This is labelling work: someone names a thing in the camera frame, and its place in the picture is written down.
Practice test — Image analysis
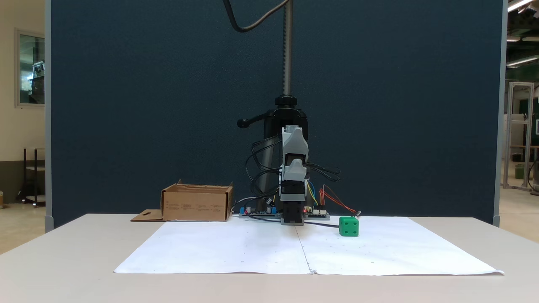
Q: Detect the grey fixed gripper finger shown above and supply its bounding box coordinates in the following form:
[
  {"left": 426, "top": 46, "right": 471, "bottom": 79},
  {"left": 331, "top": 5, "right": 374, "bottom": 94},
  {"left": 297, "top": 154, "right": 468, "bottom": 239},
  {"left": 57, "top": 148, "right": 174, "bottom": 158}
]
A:
[{"left": 281, "top": 159, "right": 308, "bottom": 182}]

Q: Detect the green die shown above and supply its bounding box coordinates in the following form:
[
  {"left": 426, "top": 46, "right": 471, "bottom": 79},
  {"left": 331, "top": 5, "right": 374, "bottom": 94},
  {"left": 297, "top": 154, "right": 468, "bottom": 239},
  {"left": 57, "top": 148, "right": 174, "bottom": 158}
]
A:
[{"left": 339, "top": 216, "right": 360, "bottom": 237}]

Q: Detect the controller circuit board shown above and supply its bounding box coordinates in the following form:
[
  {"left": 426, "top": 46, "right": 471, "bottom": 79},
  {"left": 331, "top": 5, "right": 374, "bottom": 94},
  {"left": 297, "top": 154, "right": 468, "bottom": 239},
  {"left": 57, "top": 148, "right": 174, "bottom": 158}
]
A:
[{"left": 304, "top": 205, "right": 331, "bottom": 221}]

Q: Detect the blue power circuit board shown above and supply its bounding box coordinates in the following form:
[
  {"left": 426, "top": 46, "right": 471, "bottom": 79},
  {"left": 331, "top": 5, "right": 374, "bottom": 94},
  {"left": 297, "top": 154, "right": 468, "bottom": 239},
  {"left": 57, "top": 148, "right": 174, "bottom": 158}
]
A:
[{"left": 238, "top": 205, "right": 281, "bottom": 219}]

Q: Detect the brown cardboard box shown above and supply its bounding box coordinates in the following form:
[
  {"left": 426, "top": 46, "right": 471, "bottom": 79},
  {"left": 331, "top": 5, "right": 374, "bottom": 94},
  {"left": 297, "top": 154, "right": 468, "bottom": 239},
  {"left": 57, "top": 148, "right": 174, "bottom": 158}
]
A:
[{"left": 131, "top": 180, "right": 234, "bottom": 223}]

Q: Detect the white paper sheet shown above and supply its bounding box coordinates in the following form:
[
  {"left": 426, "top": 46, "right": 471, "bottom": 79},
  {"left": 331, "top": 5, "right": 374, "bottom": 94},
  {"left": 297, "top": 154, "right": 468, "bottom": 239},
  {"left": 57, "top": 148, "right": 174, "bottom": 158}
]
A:
[{"left": 114, "top": 216, "right": 504, "bottom": 276}]

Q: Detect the dark blue partition panel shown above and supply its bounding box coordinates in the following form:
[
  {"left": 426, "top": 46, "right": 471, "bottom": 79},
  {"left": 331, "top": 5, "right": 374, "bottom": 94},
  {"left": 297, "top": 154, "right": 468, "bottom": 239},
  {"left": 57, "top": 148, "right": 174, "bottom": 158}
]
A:
[{"left": 45, "top": 0, "right": 508, "bottom": 233}]

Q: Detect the ceiling strip light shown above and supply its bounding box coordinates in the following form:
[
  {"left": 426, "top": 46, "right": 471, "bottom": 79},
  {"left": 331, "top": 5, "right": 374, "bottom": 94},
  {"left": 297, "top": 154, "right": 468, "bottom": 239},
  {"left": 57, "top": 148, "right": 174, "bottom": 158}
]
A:
[
  {"left": 507, "top": 0, "right": 534, "bottom": 13},
  {"left": 507, "top": 55, "right": 539, "bottom": 68}
]

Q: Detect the framed window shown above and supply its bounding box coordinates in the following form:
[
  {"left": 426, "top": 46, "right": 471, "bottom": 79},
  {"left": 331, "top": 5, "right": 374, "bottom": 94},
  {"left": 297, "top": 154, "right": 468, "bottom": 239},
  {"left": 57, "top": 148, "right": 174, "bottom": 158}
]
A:
[{"left": 15, "top": 29, "right": 45, "bottom": 108}]

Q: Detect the black gripper servo cable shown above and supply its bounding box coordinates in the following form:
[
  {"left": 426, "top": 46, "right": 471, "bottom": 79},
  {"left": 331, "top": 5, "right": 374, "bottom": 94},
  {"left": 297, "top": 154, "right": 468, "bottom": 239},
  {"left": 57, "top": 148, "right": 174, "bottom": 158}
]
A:
[{"left": 307, "top": 162, "right": 341, "bottom": 183}]

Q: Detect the black forearm servo cable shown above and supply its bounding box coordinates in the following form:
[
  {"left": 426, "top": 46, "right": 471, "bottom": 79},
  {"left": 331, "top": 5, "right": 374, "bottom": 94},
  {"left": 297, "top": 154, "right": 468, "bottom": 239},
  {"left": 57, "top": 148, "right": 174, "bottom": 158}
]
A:
[{"left": 245, "top": 138, "right": 283, "bottom": 199}]

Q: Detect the orange wire bundle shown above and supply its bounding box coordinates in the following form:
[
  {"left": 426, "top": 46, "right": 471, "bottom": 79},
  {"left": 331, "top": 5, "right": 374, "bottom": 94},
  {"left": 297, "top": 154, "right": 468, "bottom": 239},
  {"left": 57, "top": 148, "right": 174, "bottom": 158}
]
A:
[{"left": 319, "top": 184, "right": 358, "bottom": 214}]

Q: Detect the black cable with connector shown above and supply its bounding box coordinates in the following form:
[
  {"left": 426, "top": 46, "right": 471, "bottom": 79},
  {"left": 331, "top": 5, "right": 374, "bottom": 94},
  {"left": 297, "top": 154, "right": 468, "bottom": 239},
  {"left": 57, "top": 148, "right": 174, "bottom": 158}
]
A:
[{"left": 304, "top": 211, "right": 362, "bottom": 229}]

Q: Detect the black camera tripod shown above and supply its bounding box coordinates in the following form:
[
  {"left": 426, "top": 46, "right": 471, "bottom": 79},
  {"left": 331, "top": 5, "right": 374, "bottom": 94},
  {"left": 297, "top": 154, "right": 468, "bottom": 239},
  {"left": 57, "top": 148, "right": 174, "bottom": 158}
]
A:
[{"left": 237, "top": 0, "right": 313, "bottom": 213}]

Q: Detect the black camera cable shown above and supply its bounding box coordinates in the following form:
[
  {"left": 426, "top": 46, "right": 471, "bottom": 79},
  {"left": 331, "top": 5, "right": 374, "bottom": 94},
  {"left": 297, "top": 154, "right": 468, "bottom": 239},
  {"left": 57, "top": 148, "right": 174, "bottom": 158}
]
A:
[{"left": 222, "top": 0, "right": 291, "bottom": 33}]

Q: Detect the aluminium profile frame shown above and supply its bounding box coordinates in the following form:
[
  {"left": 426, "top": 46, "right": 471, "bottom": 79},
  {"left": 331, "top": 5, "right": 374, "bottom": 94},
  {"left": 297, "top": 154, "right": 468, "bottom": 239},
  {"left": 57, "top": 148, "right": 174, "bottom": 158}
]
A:
[{"left": 503, "top": 82, "right": 536, "bottom": 191}]

